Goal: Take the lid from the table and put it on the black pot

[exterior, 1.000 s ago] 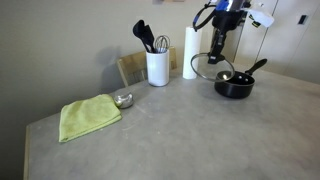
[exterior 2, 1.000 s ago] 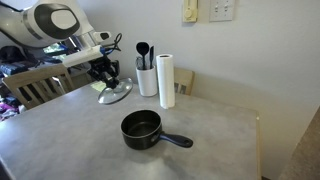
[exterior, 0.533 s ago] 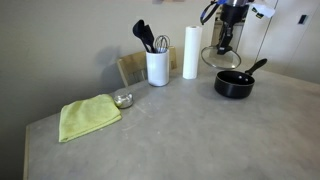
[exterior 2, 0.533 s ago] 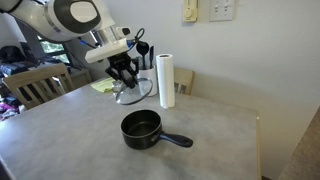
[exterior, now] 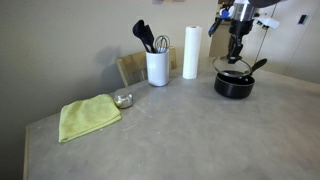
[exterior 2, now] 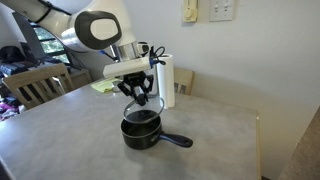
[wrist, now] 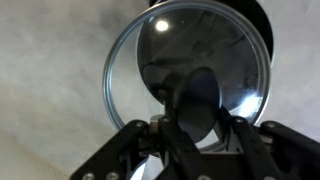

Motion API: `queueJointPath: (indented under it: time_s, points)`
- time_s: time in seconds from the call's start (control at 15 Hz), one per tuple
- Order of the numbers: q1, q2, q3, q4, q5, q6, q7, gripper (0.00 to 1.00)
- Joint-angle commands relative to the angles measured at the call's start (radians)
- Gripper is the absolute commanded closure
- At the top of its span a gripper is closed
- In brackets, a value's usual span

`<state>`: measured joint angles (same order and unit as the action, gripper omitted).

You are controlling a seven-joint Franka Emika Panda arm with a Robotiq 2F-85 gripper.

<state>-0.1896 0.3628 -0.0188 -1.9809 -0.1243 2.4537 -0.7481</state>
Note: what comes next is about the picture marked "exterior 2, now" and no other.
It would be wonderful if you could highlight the black pot with handle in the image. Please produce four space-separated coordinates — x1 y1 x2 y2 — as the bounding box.
120 114 194 150

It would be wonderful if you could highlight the beige wall thermostat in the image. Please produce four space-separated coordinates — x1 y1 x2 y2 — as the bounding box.
182 0 199 24

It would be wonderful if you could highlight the yellow cloth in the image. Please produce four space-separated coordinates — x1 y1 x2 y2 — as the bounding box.
90 78 118 94

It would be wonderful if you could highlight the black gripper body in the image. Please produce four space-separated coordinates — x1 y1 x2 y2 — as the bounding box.
124 70 150 89

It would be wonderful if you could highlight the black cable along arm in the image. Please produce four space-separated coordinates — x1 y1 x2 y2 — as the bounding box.
34 0 73 24

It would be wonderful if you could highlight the glass lid with black knob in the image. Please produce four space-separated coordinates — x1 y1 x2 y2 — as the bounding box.
123 94 165 125

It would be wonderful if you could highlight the blue plaid bedding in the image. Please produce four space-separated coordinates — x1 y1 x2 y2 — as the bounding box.
0 59 38 76

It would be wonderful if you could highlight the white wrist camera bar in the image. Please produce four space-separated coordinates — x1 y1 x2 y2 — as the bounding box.
102 55 155 80

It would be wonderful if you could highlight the window with dark frame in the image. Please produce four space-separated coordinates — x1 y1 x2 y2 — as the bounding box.
32 26 72 64

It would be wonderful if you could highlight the black looped camera cable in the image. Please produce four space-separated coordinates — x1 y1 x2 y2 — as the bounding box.
148 45 167 67

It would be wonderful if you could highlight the wooden side cabinet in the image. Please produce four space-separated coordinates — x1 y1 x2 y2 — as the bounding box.
65 68 93 90

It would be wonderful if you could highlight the wooden slat-back chair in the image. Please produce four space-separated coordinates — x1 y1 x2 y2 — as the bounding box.
2 63 76 110

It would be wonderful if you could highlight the pile of colourful clothes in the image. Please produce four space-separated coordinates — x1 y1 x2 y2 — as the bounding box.
0 95 26 122

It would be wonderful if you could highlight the grey speckled counter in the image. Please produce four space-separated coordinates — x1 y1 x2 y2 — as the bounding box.
278 106 320 180

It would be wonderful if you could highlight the dark leaning panel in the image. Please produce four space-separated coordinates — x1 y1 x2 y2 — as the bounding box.
11 11 46 62

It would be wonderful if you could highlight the white light switch plate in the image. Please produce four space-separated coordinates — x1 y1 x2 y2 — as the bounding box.
209 0 236 23

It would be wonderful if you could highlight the black bag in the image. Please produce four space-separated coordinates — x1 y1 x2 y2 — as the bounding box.
0 45 26 63

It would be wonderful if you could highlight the white paper towel roll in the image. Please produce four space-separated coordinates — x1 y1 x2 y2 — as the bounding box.
156 53 176 109

